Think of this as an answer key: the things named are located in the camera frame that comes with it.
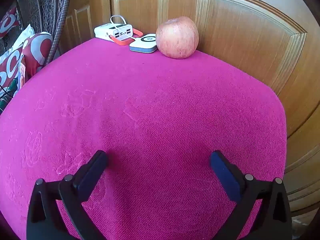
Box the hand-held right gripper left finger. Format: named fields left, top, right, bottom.
left=26, top=150, right=109, bottom=240

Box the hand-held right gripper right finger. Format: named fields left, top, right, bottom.
left=210, top=150, right=293, bottom=240

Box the pink tablecloth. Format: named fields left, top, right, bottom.
left=0, top=38, right=287, bottom=240

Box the green cloth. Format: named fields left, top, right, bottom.
left=0, top=85, right=15, bottom=112

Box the striped orange cushion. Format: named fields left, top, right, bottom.
left=19, top=55, right=27, bottom=83

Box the large red white cushion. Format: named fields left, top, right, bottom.
left=0, top=52, right=25, bottom=98

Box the round red white cushion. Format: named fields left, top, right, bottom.
left=22, top=32, right=53, bottom=77

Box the white and grey square device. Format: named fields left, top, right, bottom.
left=129, top=33, right=158, bottom=54

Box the red apple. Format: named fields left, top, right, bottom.
left=155, top=16, right=199, bottom=59

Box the white power bank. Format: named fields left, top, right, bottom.
left=94, top=23, right=133, bottom=42

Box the white pillow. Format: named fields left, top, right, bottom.
left=0, top=24, right=35, bottom=63

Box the wicker hanging chair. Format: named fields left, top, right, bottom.
left=0, top=0, right=73, bottom=64

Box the small red white cushion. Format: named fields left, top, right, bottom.
left=0, top=6, right=20, bottom=39

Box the orange strap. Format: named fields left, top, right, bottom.
left=111, top=28, right=144, bottom=47

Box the white charging cable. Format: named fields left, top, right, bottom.
left=110, top=15, right=141, bottom=42

